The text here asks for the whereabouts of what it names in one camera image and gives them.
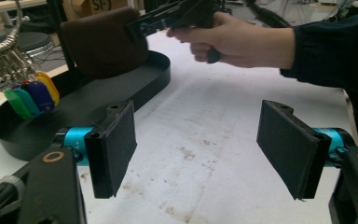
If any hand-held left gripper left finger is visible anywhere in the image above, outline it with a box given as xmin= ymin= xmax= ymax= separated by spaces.
xmin=62 ymin=100 xmax=138 ymax=200

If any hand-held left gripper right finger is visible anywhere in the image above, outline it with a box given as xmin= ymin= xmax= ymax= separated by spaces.
xmin=255 ymin=99 xmax=352 ymax=201

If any brown zip pouch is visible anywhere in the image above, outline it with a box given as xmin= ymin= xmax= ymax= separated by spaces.
xmin=60 ymin=7 xmax=150 ymax=80

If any black oval tray key rack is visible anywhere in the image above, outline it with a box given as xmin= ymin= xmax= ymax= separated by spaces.
xmin=0 ymin=0 xmax=172 ymax=162

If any key ring with coloured tags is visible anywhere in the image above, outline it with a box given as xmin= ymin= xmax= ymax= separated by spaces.
xmin=0 ymin=0 xmax=61 ymax=120

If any cardboard box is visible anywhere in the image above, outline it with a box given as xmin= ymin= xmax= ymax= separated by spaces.
xmin=62 ymin=0 xmax=129 ymax=21

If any black round stool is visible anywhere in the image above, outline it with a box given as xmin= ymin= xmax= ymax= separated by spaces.
xmin=0 ymin=31 xmax=56 ymax=60

